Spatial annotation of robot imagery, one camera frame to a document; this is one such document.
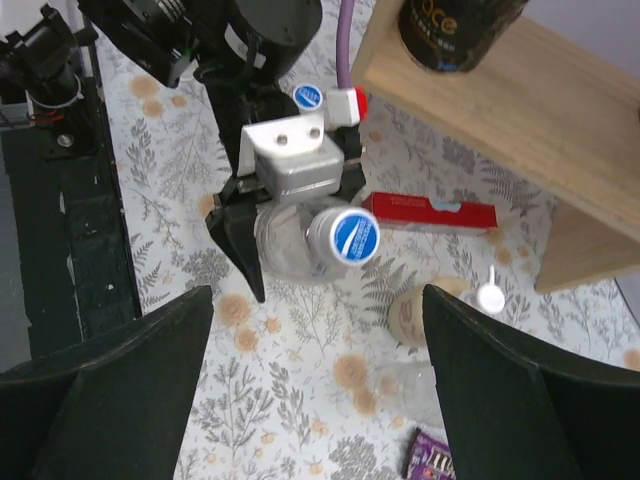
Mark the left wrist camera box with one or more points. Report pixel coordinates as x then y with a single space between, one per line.
302 156

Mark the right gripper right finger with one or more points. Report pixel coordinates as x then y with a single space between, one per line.
516 407

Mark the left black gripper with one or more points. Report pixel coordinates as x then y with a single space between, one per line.
231 226

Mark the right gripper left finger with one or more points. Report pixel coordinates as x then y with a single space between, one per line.
115 406

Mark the black base bar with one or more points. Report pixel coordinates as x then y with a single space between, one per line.
66 264

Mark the beige lotion bottle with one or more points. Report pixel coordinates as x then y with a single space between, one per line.
410 310

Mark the clear plastic bottle front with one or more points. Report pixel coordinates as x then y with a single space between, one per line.
281 233

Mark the clear plastic bottle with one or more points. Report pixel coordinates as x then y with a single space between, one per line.
281 233
409 389
306 97

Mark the blue white bottle cap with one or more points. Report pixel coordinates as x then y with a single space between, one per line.
306 96

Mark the floral table mat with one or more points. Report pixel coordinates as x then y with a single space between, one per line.
286 386

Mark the dark bottle in shelf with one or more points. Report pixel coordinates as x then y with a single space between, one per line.
453 36

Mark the red box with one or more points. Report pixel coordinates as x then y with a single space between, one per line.
424 215

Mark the purple candy bar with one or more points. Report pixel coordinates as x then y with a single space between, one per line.
428 458

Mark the wooden shelf unit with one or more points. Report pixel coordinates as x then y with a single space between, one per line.
546 109

